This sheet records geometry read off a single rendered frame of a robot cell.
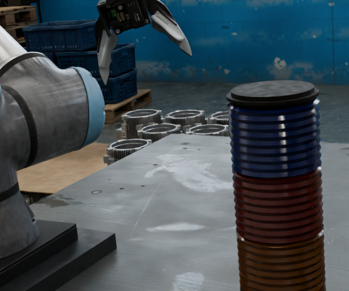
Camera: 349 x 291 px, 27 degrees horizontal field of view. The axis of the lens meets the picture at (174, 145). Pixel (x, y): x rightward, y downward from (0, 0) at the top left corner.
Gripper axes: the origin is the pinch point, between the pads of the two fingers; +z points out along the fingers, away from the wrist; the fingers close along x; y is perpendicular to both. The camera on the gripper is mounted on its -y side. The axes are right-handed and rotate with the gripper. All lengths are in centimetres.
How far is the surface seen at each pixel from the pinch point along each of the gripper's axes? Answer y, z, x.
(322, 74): -525, 177, 98
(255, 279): 76, -2, 9
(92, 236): 2.0, 24.9, -19.5
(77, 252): 8.7, 23.9, -21.3
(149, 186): -32.5, 32.9, -12.2
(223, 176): -35, 37, 4
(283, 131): 76, -11, 14
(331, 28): -523, 138, 116
